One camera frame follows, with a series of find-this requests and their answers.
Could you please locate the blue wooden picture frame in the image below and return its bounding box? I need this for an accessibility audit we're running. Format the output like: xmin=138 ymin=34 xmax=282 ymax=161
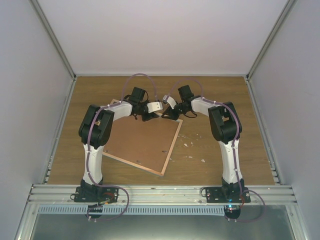
xmin=102 ymin=98 xmax=184 ymax=178

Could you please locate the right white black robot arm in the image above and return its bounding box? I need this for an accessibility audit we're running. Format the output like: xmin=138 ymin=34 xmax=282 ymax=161
xmin=161 ymin=85 xmax=245 ymax=203

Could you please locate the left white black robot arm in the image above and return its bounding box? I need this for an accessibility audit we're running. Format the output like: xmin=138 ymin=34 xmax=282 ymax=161
xmin=74 ymin=87 xmax=163 ymax=202

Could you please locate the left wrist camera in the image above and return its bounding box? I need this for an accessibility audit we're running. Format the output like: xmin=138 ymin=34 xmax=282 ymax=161
xmin=146 ymin=101 xmax=163 ymax=113

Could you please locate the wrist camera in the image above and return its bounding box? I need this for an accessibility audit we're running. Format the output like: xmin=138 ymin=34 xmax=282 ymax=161
xmin=162 ymin=95 xmax=177 ymax=109
xmin=146 ymin=101 xmax=163 ymax=113

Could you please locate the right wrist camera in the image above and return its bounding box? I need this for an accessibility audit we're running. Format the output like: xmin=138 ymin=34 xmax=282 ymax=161
xmin=162 ymin=95 xmax=177 ymax=109

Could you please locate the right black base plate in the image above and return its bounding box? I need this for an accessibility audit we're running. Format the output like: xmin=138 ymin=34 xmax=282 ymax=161
xmin=200 ymin=185 xmax=251 ymax=204

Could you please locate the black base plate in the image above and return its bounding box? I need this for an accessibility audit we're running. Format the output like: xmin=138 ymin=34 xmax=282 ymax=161
xmin=70 ymin=185 xmax=119 ymax=204
xmin=200 ymin=185 xmax=251 ymax=204

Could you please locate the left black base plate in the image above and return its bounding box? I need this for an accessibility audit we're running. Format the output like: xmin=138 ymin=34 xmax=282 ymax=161
xmin=70 ymin=185 xmax=119 ymax=204

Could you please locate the aluminium front rail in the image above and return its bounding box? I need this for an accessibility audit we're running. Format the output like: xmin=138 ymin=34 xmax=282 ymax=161
xmin=27 ymin=184 xmax=298 ymax=206

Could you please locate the grey slotted cable duct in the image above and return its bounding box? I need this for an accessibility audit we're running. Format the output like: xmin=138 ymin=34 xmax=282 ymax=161
xmin=38 ymin=204 xmax=225 ymax=216

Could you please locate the right aluminium corner post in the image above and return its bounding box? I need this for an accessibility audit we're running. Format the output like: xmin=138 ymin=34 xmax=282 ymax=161
xmin=245 ymin=0 xmax=297 ymax=81

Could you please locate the aluminium corner post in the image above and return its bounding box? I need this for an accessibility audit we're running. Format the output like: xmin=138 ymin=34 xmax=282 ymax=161
xmin=29 ymin=0 xmax=77 ymax=81
xmin=245 ymin=0 xmax=297 ymax=81

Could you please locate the left aluminium corner post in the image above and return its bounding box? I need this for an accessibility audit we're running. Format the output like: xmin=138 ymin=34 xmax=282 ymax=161
xmin=29 ymin=0 xmax=77 ymax=81

